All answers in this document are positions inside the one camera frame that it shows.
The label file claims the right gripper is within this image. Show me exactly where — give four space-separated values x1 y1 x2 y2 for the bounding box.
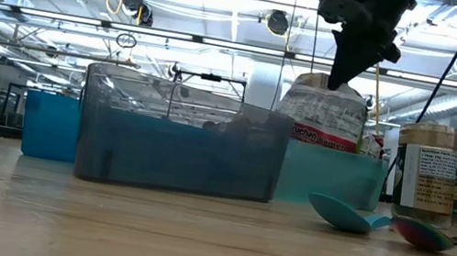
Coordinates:
305 0 418 103

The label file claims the white red ramen packet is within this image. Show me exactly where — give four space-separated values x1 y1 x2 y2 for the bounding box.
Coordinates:
271 66 375 156

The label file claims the tan lid spice jar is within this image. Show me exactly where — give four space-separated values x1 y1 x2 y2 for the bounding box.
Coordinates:
385 117 457 228

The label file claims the teal plastic spoon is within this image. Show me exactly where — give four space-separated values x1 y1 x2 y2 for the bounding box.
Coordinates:
302 191 396 241

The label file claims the light green plastic bin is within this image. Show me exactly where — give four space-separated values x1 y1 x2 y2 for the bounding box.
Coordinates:
274 137 393 218

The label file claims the small iridescent purple spoon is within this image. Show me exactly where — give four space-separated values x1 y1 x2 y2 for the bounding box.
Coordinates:
386 213 457 256

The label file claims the grey translucent plastic bin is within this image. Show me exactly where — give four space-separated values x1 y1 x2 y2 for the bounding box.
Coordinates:
69 60 300 213

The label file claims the blue plastic bin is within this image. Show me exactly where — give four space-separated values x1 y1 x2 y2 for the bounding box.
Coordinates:
17 87 86 164

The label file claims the yellow hanging cable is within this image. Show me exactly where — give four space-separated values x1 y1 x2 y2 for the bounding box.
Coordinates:
363 63 394 139

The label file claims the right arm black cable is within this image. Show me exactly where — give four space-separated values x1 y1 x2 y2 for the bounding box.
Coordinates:
415 0 457 131

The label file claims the black gantry frame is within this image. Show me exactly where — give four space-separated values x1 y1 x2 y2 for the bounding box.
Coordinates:
169 66 251 104

